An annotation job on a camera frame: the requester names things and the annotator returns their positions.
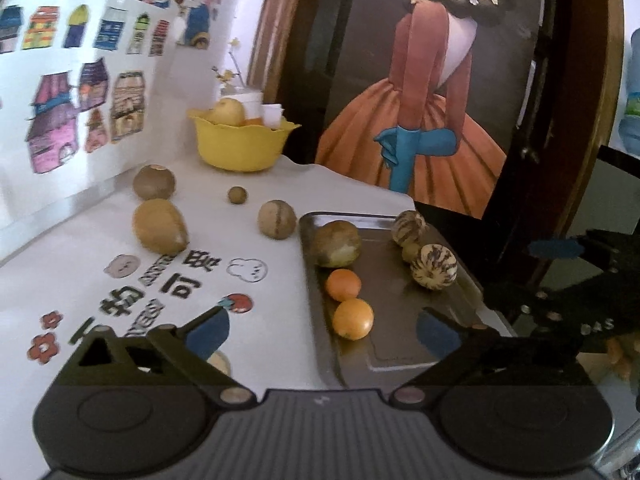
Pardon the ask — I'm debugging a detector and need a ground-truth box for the yellow bowl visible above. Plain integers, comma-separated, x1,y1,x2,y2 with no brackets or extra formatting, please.
187,109,302,174

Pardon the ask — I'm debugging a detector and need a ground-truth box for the colourful houses drawing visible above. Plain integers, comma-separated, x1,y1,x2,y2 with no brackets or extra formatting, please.
0,0,182,233

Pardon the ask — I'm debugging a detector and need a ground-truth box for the round brown fruit with seam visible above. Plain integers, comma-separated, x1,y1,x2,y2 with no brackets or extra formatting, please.
257,199,298,239

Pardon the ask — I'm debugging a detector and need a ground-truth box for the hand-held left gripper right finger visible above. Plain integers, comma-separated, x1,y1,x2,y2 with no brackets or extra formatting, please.
390,306,593,406

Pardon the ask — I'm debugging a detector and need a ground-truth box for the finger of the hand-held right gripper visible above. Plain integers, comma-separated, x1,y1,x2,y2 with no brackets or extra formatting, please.
528,229,640,276
481,279,583,342

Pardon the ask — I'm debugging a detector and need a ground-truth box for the white vase with flower sprig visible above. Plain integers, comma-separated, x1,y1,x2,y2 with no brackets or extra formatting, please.
212,37,264,120

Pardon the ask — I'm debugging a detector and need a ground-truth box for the orange dress figure poster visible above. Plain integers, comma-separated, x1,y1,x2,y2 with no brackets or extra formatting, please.
315,0,547,221

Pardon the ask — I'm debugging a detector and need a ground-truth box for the brown wooden door frame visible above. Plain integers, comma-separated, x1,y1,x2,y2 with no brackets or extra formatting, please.
247,0,312,107

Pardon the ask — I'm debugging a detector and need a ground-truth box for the small striped melon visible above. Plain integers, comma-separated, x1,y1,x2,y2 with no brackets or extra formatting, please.
390,210,429,248

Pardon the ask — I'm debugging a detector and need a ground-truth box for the orange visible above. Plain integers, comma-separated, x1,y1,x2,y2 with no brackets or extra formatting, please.
325,268,363,302
332,298,375,341

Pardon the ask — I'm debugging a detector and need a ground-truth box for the round brown fruit pale top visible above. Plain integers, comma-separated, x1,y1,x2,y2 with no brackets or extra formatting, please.
132,164,177,202

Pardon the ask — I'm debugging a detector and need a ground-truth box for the white paper cup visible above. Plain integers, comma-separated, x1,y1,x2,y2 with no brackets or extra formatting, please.
261,103,284,131

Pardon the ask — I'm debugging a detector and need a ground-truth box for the oval brown fruit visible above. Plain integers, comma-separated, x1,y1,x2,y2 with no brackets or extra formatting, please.
132,198,190,256

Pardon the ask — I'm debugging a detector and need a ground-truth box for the large striped melon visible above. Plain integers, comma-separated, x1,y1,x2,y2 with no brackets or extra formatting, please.
410,244,459,291

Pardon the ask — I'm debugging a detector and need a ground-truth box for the translucent blue water bottle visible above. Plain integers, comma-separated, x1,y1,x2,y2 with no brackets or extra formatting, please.
618,27,640,153

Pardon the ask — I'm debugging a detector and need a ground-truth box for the yellow pear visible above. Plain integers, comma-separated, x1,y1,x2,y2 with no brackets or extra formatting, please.
205,97,247,127

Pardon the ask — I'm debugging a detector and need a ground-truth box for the metal tray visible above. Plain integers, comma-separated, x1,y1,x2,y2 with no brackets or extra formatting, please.
298,211,517,392

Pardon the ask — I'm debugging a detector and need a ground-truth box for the person's right hand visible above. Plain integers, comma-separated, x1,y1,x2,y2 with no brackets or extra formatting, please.
604,336,633,382

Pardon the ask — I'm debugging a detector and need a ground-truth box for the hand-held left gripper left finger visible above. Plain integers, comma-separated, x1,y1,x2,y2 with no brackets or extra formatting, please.
59,304,254,407

